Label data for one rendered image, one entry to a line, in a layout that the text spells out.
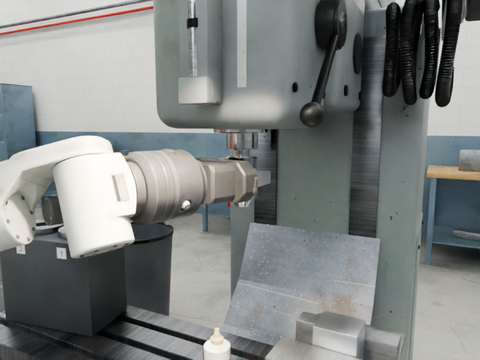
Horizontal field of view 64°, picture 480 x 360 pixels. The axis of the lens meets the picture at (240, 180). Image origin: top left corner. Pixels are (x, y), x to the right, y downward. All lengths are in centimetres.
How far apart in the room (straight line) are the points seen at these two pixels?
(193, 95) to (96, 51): 655
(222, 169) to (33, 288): 54
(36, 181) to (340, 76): 45
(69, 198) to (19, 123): 743
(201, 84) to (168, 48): 10
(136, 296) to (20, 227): 210
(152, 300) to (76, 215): 218
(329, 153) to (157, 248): 172
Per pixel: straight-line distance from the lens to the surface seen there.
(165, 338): 82
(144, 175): 44
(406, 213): 90
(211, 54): 46
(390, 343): 62
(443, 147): 470
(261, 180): 56
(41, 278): 88
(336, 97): 63
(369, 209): 90
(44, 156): 44
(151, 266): 247
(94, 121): 699
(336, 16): 56
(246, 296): 96
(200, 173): 47
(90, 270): 80
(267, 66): 46
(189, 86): 46
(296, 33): 49
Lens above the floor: 132
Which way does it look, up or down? 8 degrees down
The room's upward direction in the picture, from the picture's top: straight up
